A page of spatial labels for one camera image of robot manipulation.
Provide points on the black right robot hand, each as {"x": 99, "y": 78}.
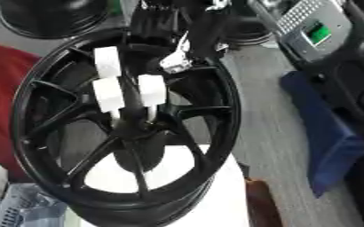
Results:
{"x": 200, "y": 26}

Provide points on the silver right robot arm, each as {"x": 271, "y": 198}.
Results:
{"x": 319, "y": 32}

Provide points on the small black round wheel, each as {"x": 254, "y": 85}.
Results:
{"x": 248, "y": 33}

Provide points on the black spoked wheel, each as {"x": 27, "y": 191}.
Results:
{"x": 133, "y": 131}

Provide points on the large black round wheel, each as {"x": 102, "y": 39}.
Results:
{"x": 45, "y": 17}

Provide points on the blue box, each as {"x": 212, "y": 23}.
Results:
{"x": 325, "y": 133}

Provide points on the brown wooden piece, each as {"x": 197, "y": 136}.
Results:
{"x": 263, "y": 204}

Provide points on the red cloth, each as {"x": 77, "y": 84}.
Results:
{"x": 1, "y": 103}

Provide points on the grey plastic basket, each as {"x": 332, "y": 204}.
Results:
{"x": 30, "y": 207}

